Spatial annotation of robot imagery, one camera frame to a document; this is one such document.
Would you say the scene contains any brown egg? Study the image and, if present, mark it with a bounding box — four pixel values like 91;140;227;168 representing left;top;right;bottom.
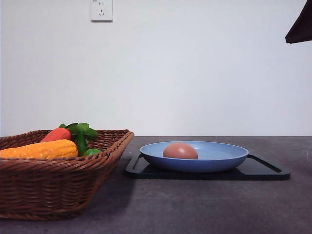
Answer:
163;142;198;159

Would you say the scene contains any dark green rectangular tray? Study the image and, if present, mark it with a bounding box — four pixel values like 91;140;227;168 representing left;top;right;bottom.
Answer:
125;154;290;181

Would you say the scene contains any yellow toy corn cob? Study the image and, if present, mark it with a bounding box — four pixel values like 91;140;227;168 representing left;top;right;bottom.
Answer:
0;139;78;158

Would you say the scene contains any orange toy carrot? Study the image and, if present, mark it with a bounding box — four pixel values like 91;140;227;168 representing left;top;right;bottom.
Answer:
41;127;71;142

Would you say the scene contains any blue round plate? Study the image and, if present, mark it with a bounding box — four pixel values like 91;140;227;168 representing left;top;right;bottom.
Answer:
140;141;249;173

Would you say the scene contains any white wall power socket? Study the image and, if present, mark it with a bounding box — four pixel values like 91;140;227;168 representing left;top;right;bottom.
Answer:
90;0;113;23

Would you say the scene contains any brown wicker basket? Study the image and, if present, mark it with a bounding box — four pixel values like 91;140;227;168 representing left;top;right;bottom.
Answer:
0;130;134;221

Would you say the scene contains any green toy vegetable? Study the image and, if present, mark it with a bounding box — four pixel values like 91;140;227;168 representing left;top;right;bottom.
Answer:
85;148;101;156

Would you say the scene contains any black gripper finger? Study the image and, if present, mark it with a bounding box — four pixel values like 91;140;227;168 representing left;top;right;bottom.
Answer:
285;0;312;44

